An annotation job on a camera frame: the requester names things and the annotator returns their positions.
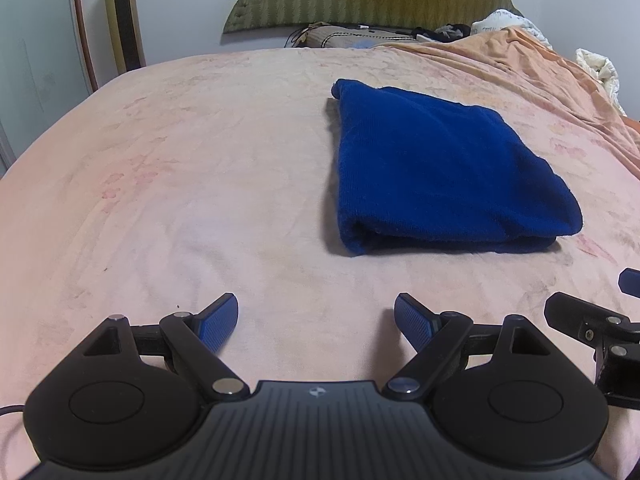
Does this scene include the gold tower air conditioner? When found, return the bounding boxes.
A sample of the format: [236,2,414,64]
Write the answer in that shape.
[101,0,147,73]

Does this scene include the blue beaded sweater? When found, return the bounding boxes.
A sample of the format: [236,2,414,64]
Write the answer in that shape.
[330,78,584,256]

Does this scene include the brown pillow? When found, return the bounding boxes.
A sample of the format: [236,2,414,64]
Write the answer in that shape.
[300,24,421,50]

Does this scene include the orange quilt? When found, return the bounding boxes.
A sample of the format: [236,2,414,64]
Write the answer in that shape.
[370,27,640,181]

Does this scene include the white wardrobe with flowers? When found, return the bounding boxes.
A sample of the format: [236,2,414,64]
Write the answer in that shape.
[0,0,99,173]

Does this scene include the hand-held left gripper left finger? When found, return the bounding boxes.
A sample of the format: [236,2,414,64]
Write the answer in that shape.
[80,292,251,401]

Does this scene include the dark clothing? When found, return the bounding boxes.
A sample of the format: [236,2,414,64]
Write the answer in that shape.
[422,22,472,43]

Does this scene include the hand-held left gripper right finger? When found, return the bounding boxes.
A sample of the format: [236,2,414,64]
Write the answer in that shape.
[382,292,557,401]

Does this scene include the cream crumpled blanket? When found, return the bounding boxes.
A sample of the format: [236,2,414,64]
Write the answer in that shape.
[575,48,627,117]

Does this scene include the white quilt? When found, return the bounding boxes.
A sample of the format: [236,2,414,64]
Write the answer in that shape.
[470,8,551,47]

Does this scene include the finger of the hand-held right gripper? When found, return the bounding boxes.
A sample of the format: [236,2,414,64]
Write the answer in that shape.
[545,292,640,406]
[618,268,640,296]

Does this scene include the pink blanket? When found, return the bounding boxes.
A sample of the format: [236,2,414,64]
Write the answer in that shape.
[0,42,640,480]

